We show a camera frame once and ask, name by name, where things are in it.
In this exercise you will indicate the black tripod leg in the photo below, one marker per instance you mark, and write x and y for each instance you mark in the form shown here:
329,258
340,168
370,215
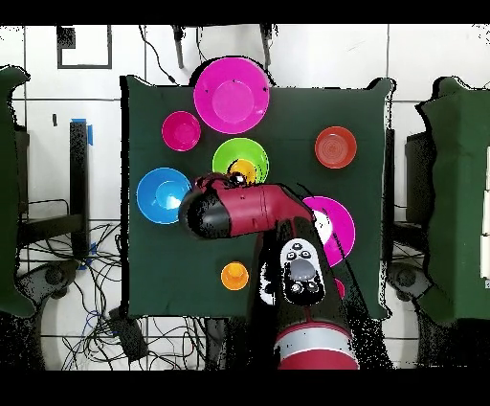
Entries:
178,49
266,46

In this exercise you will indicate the black stand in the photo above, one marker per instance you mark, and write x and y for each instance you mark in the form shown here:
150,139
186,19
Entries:
389,172
78,172

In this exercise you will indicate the large pink bowl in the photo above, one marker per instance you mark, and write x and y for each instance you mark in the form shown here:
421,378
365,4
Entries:
340,226
231,95

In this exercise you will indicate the blue bowl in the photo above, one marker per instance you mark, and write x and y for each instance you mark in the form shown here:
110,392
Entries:
162,195

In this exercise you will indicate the crimson cup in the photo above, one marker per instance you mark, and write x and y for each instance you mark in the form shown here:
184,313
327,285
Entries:
340,288

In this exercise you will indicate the black square floor frame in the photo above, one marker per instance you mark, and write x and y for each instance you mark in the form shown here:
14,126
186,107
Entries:
66,38

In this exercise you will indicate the black power brick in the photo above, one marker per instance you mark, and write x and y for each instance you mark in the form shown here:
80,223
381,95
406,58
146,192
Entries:
128,337

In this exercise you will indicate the orange cup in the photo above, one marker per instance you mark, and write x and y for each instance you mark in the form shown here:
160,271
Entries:
234,275

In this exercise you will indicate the dark green table cloth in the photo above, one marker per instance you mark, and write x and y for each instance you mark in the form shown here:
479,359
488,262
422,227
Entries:
306,111

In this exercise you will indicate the small crimson bowl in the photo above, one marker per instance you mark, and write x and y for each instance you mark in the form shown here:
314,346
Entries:
181,131

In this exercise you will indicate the blue tape piece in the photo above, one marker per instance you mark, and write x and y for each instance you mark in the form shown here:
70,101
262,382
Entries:
90,135

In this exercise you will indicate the green bowl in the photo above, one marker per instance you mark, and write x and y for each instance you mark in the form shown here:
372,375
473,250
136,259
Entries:
229,153

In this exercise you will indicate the neighbouring green covered table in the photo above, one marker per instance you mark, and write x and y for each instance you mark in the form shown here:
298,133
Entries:
459,191
7,191

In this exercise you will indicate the yellow cup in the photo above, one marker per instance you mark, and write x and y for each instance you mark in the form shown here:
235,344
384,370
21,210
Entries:
247,168

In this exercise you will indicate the orange bowl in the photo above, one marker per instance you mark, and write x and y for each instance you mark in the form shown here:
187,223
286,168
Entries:
335,147

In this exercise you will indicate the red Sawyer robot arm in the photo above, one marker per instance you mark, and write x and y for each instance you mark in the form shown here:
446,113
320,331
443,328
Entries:
252,210

